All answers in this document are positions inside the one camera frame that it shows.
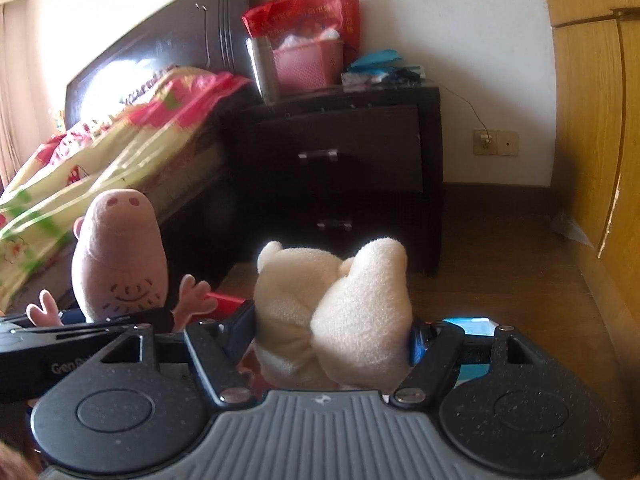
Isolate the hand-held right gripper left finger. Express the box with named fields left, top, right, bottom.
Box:
left=97, top=300, right=258, bottom=406

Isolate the dark wooden headboard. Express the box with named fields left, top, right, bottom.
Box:
left=65, top=0, right=256, bottom=131

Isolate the white printed packet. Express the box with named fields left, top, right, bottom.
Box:
left=341, top=71, right=388, bottom=86

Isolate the pink pig plush toy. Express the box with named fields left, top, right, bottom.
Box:
left=25, top=187, right=218, bottom=333

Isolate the blue cloth items pile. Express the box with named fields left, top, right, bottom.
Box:
left=347, top=49, right=406, bottom=73

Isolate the dark cloth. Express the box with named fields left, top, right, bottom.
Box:
left=385, top=67, right=426, bottom=83

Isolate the beige wall socket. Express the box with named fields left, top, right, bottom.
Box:
left=473, top=129, right=520, bottom=157

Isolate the white plush toy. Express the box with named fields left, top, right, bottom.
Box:
left=250, top=237, right=416, bottom=393

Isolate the red plastic bag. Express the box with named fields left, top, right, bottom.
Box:
left=242, top=0, right=362, bottom=61

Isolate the pink plastic basket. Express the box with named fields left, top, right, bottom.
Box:
left=272, top=40, right=346, bottom=93

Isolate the thin dark cable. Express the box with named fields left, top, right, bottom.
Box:
left=440, top=85, right=493, bottom=143

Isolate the floral quilt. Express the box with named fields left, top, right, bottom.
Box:
left=0, top=65, right=251, bottom=271

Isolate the dark wooden nightstand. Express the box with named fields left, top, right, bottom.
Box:
left=220, top=85, right=446, bottom=276

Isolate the wooden wardrobe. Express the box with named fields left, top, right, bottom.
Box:
left=537, top=0, right=640, bottom=361

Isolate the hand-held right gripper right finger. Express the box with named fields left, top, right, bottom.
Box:
left=390, top=317, right=546, bottom=408

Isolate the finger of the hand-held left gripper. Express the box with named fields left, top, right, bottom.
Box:
left=0, top=310, right=176, bottom=356

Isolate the steel thermos flask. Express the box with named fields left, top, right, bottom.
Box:
left=246, top=36, right=281, bottom=105

